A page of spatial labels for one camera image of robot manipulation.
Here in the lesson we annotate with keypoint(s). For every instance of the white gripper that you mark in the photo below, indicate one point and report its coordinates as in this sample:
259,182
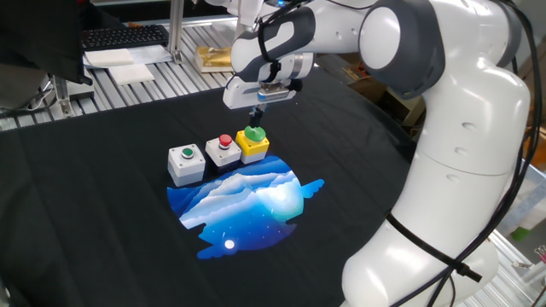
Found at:
239,96

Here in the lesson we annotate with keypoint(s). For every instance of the yellow box large green button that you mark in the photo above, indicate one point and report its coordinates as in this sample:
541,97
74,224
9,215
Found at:
251,147

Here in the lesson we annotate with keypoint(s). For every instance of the white box red button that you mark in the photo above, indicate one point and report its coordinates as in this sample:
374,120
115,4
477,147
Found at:
222,155

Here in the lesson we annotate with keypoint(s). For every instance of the white box small green button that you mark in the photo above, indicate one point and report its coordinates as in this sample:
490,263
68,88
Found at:
185,170

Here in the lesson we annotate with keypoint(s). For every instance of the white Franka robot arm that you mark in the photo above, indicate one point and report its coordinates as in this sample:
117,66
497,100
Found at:
469,128

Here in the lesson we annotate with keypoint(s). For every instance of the golden box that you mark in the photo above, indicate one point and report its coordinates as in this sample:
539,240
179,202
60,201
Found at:
213,57

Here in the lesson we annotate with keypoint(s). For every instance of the brown cardboard box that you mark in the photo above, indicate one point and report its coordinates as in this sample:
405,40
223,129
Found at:
341,68

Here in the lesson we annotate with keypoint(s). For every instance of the white paper sheet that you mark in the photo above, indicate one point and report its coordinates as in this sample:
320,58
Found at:
151,54

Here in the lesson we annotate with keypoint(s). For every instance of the white foam pad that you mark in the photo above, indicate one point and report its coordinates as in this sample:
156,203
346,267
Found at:
130,74

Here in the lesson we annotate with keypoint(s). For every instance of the black keyboard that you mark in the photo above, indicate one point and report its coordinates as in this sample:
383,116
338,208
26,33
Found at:
123,37

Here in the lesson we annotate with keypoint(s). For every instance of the white paper sheets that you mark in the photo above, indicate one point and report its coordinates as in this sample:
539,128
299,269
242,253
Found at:
108,57

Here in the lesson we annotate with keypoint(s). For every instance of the black cloth with blue print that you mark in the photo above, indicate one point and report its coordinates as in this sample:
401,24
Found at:
85,192

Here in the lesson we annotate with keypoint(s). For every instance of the black fabric cover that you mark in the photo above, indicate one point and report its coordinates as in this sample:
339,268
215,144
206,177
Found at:
38,38

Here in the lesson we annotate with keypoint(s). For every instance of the small green object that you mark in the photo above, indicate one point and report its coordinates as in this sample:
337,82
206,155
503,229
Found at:
520,234

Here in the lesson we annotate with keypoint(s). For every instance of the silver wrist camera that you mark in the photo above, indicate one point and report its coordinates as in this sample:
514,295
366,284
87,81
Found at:
273,94

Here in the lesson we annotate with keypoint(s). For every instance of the aluminium post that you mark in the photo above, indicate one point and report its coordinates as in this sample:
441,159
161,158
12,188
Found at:
62,96
175,30

